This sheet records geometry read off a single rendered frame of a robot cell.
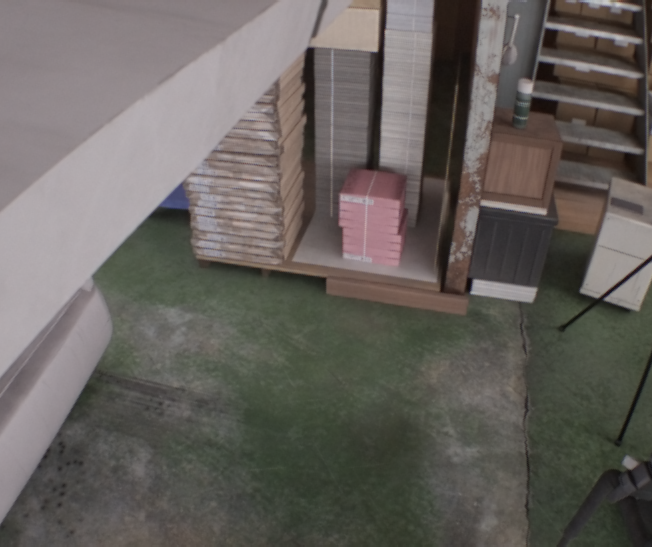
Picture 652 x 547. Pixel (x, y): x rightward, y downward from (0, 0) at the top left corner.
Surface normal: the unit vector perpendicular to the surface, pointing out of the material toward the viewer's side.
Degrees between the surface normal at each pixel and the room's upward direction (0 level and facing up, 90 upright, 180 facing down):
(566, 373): 0
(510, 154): 90
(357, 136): 90
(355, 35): 90
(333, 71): 90
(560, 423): 0
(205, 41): 11
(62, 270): 106
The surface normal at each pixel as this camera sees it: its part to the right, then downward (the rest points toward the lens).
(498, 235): -0.22, 0.61
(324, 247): 0.00, -0.78
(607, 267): -0.47, 0.55
